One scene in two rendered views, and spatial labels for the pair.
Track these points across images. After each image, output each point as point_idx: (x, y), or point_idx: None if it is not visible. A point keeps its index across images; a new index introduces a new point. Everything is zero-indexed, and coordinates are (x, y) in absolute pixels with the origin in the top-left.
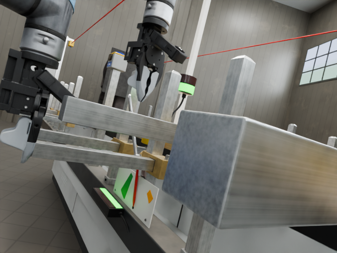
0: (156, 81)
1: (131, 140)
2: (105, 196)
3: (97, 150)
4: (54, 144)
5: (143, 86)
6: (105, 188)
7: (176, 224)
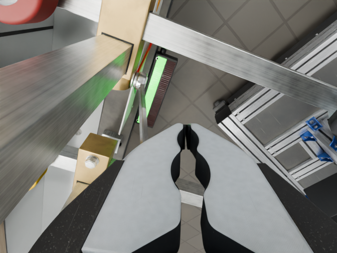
0: (116, 183)
1: (91, 160)
2: (156, 98)
3: (261, 70)
4: (322, 95)
5: (217, 146)
6: (138, 120)
7: (50, 30)
